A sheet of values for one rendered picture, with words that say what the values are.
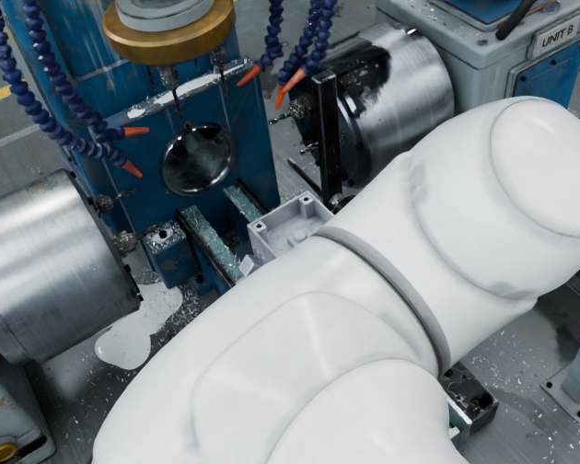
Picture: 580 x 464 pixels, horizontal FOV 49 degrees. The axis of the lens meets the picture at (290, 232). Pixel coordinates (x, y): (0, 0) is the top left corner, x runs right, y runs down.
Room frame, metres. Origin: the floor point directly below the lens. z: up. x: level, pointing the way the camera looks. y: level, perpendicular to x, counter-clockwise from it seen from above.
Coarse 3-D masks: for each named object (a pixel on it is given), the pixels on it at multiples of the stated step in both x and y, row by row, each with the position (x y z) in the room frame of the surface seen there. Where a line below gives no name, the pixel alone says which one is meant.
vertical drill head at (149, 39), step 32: (128, 0) 0.80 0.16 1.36; (160, 0) 0.77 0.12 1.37; (192, 0) 0.78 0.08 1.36; (224, 0) 0.80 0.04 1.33; (128, 32) 0.76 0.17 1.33; (160, 32) 0.75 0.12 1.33; (192, 32) 0.74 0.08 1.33; (224, 32) 0.76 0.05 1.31; (160, 64) 0.73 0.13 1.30; (224, 64) 0.78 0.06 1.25
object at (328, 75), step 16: (320, 80) 0.71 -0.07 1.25; (320, 96) 0.71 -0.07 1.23; (336, 96) 0.72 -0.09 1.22; (320, 112) 0.71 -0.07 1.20; (336, 112) 0.72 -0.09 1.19; (320, 128) 0.71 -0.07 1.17; (336, 128) 0.72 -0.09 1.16; (320, 144) 0.71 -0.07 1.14; (336, 144) 0.72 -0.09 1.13; (320, 160) 0.72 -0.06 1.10; (336, 160) 0.71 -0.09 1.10; (320, 176) 0.72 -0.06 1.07; (336, 176) 0.71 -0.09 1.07; (336, 192) 0.71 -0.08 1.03
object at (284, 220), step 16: (304, 192) 0.61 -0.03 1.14; (288, 208) 0.59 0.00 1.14; (304, 208) 0.59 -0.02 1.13; (320, 208) 0.58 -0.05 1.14; (256, 224) 0.57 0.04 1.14; (272, 224) 0.58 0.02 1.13; (288, 224) 0.58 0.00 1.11; (304, 224) 0.58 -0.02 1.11; (256, 240) 0.55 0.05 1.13; (272, 240) 0.56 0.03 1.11; (288, 240) 0.55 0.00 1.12; (256, 256) 0.55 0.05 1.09; (272, 256) 0.51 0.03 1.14
